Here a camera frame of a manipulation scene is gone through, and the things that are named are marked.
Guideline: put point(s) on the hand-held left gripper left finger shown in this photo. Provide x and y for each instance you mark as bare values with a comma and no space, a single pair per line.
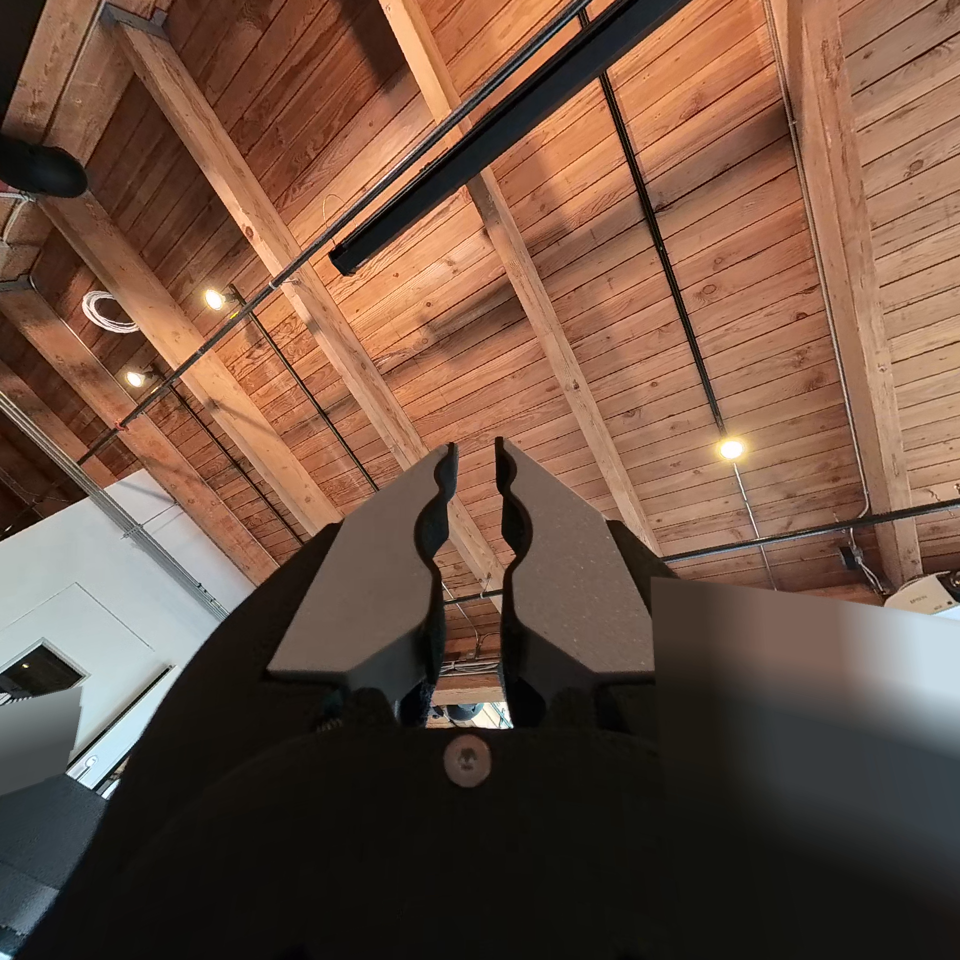
360,600

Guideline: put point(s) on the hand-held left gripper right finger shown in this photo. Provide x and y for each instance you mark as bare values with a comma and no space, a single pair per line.
577,600

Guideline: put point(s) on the black round duct elbow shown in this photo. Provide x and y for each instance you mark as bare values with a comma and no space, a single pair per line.
45,169

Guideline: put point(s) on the ceiling spot lamp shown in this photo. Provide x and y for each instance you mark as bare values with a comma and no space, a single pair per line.
214,299
731,448
135,378

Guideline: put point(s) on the black horizontal pipe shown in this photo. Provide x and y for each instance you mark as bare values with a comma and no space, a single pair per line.
825,529

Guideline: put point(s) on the grey metal conduit bundle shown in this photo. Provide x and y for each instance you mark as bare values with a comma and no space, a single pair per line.
112,510

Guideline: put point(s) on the small black ceiling box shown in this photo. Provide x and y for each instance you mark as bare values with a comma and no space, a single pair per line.
847,556

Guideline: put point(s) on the long black ceiling pipe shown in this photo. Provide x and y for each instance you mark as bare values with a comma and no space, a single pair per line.
225,341

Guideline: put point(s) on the white projector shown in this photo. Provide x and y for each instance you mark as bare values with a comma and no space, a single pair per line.
926,592

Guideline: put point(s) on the long black lighting track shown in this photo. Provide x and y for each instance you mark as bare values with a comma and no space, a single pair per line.
660,240

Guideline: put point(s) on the black panel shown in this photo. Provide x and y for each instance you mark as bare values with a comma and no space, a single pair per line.
45,825

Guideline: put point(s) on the black hanging linear lamp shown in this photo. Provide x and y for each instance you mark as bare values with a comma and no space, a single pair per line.
510,131

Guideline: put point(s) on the dark wall window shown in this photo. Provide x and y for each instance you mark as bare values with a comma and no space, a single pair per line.
41,667

